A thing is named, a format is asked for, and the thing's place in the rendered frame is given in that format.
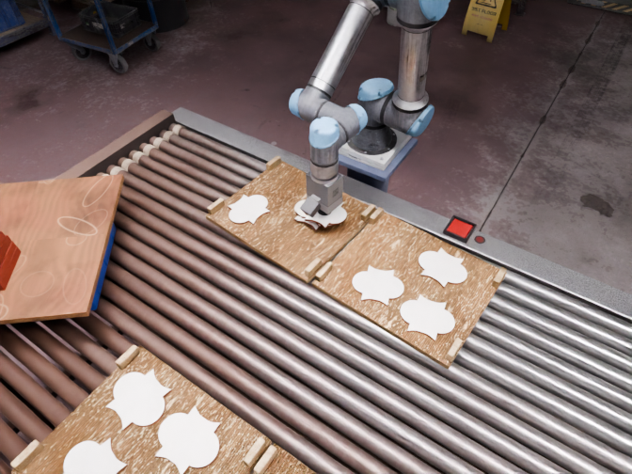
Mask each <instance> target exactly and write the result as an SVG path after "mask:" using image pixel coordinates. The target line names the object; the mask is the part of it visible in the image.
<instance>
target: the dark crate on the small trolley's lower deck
mask: <svg viewBox="0 0 632 474"><path fill-rule="evenodd" d="M100 2H101V5H102V8H103V13H104V16H105V19H106V21H107V23H108V26H109V29H110V32H111V35H112V37H113V38H118V39H119V38H121V37H123V36H124V35H126V34H128V33H129V32H131V31H133V30H134V29H136V28H137V27H139V26H140V25H141V24H142V23H141V22H140V21H141V20H140V19H139V15H138V10H137V8H134V7H129V6H125V5H121V4H116V3H112V2H107V1H100ZM96 12H97V14H98V11H97V9H96V6H95V4H94V5H92V6H90V7H89V8H86V9H84V10H82V11H80V12H79V13H77V14H78V15H79V16H78V17H80V19H81V20H80V22H82V26H83V27H84V30H86V31H90V32H94V33H98V34H102V35H105V32H104V29H103V25H102V22H101V19H100V16H99V14H98V15H96V16H94V17H91V15H93V14H94V13H96Z"/></svg>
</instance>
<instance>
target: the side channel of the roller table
mask: <svg viewBox="0 0 632 474"><path fill-rule="evenodd" d="M172 123H175V124H176V120H175V118H174V114H173V113H171V112H168V111H166V110H165V109H162V110H161V111H159V112H158V113H156V114H155V115H153V116H152V117H150V118H148V119H146V120H145V121H143V122H142V123H140V124H139V125H137V126H135V127H134V128H133V129H132V130H130V131H129V132H127V133H126V134H124V135H122V136H120V137H119V138H117V139H116V140H114V141H113V142H111V143H110V144H108V145H106V146H105V147H103V148H102V149H100V150H98V151H97V152H95V153H93V154H92V155H90V156H89V157H87V158H86V159H85V160H84V161H82V162H80V163H79V164H77V165H76V166H74V167H72V168H71V169H69V170H68V171H66V172H64V173H63V174H61V175H60V176H58V177H57V178H55V180H60V179H72V178H84V177H96V175H97V174H98V173H101V172H102V173H104V174H107V173H106V169H107V168H108V167H109V166H111V165H114V166H118V161H119V159H120V158H122V157H125V158H127V159H129V153H130V152H131V151H132V150H136V151H139V147H140V145H141V144H143V143H146V144H148V145H149V144H150V139H151V138H152V137H153V136H156V137H159V133H160V132H161V131H162V130H167V131H168V128H169V126H170V124H172Z"/></svg>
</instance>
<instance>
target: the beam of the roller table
mask: <svg viewBox="0 0 632 474"><path fill-rule="evenodd" d="M172 113H173V114H174V118H175V120H176V124H180V125H181V126H183V127H185V128H186V129H188V130H190V131H192V132H195V133H197V134H200V135H203V136H205V137H207V138H210V139H211V140H213V141H215V142H218V143H220V144H222V145H225V146H227V147H229V148H231V149H234V150H237V151H239V152H241V153H243V154H245V155H248V156H250V157H252V158H254V159H257V160H259V161H261V162H264V163H265V164H267V163H268V162H269V161H271V160H272V159H273V158H275V157H276V156H280V157H281V160H282V161H284V162H286V163H288V164H289V165H291V166H294V167H296V168H298V169H300V170H302V171H304V172H306V173H309V172H310V160H307V159H305V158H302V157H300V156H298V155H295V154H293V153H290V152H288V151H286V150H283V149H280V148H278V147H276V146H273V145H271V144H268V143H266V142H264V141H261V140H259V139H257V138H255V137H253V136H250V135H248V134H244V133H242V132H239V131H237V130H234V129H232V128H230V127H228V126H226V125H223V124H221V123H219V122H216V121H214V120H211V119H209V118H205V117H203V116H201V115H199V114H197V113H194V112H192V111H189V110H187V109H185V108H182V107H180V108H178V109H176V110H175V111H173V112H172ZM338 173H339V172H338ZM339 174H340V173H339ZM340 175H341V176H343V186H342V192H343V193H345V194H347V195H349V196H351V197H353V198H356V199H358V200H360V201H362V202H364V203H366V204H368V205H369V206H370V205H371V204H373V205H375V206H376V207H375V209H376V210H377V209H378V208H379V207H381V208H383V209H384V212H385V213H388V214H390V215H392V216H394V217H396V218H398V219H400V220H402V221H403V222H405V223H407V224H409V225H411V226H413V227H415V228H417V229H420V230H423V231H425V232H427V233H429V234H431V235H433V236H434V237H436V238H438V239H440V240H442V241H444V242H446V243H448V244H450V245H453V246H456V247H458V248H460V249H463V250H464V251H466V252H468V253H471V254H473V255H475V256H478V257H480V258H482V259H484V260H487V261H490V262H492V263H494V264H496V265H498V266H501V267H504V268H506V269H507V270H510V271H512V272H514V273H517V274H519V275H520V276H522V277H526V278H528V279H531V280H533V281H535V282H537V283H540V284H542V285H544V286H546V287H548V288H550V289H552V290H555V291H557V292H560V293H563V294H565V295H567V296H570V297H572V298H574V299H576V300H578V301H580V302H582V303H584V304H587V305H589V306H591V307H594V308H597V309H599V310H602V311H604V312H606V313H608V314H610V315H612V316H614V317H617V318H619V319H621V320H624V321H626V322H628V323H630V324H632V294H629V293H627V292H623V291H621V290H618V289H616V288H614V287H611V286H609V285H607V284H605V283H603V282H600V281H598V280H595V279H593V278H591V277H588V276H584V275H582V274H581V273H578V272H576V271H573V270H571V269H569V268H566V267H564V266H561V265H559V264H557V263H555V262H553V261H549V260H547V259H544V258H542V257H539V256H537V255H535V254H532V253H530V252H528V251H526V250H524V249H521V248H519V247H516V246H514V245H510V244H508V243H505V242H503V241H501V240H499V239H497V238H494V237H492V236H490V235H487V234H485V233H482V232H480V231H478V230H474V232H473V233H472V235H471V237H470V238H469V240H468V242H467V243H466V244H465V243H463V242H460V241H458V240H456V239H453V238H451V237H450V236H448V235H445V234H443V230H444V228H445V227H446V226H447V225H448V223H449V221H450V219H448V218H447V217H445V216H442V215H440V214H437V213H434V212H431V211H429V210H426V209H424V208H422V207H420V206H418V205H415V204H413V203H411V202H408V201H406V200H403V199H401V198H399V197H395V196H392V195H391V194H389V193H386V192H384V191H381V190H379V189H377V188H374V187H372V186H369V185H367V184H366V183H363V182H359V181H357V180H355V179H352V178H350V177H347V176H345V175H343V174H340ZM476 236H482V237H483V238H484V239H485V242H484V243H483V244H478V243H476V242H475V240H474V238H475V237H476Z"/></svg>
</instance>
